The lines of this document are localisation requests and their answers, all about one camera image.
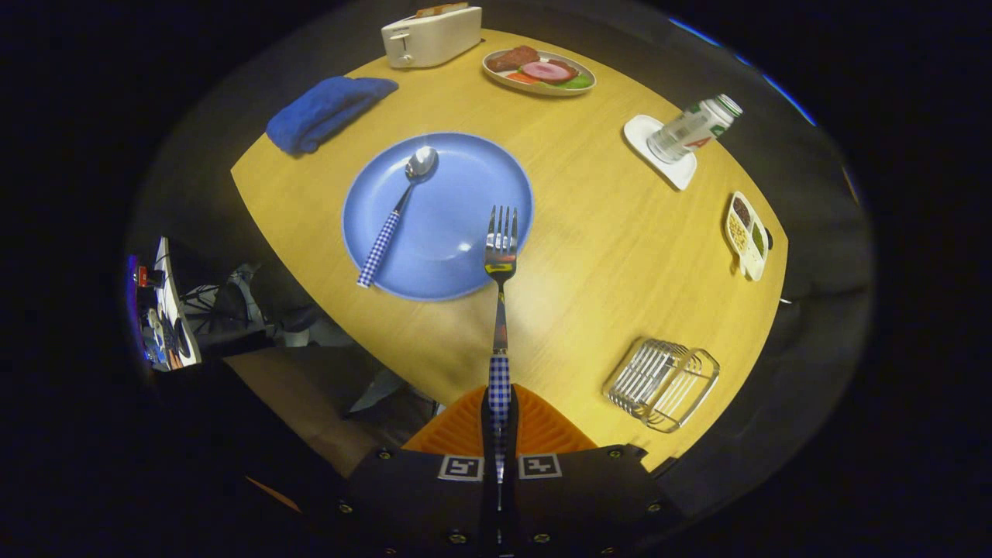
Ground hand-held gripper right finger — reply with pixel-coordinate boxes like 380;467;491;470
500;384;683;558

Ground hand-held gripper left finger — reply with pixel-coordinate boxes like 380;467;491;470
341;385;501;558

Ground fork with checked handle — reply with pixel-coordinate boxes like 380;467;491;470
484;205;518;485

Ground spoon with checked handle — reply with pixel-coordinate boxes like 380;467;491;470
356;146;439;289

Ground blue plate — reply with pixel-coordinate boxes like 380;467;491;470
342;132;535;301

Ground white divided bean dish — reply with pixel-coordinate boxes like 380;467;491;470
724;191;773;281

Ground white device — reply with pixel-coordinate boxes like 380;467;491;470
147;236;204;371

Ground black backdrop cloth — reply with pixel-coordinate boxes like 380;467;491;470
128;0;875;512

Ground white coaster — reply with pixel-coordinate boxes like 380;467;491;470
623;115;698;191

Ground white plastic bottle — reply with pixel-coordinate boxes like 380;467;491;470
647;94;743;164

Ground blue folded towel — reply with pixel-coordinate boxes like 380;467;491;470
266;75;399;156

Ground pink ham slice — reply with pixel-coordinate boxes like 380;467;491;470
521;60;576;84

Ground white food plate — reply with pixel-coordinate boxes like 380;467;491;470
482;45;597;96

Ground large brown meat piece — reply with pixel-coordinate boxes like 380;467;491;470
486;45;541;73

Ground white toaster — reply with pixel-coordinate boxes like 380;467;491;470
381;6;483;69

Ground metal wire rack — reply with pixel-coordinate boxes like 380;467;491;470
603;338;721;433

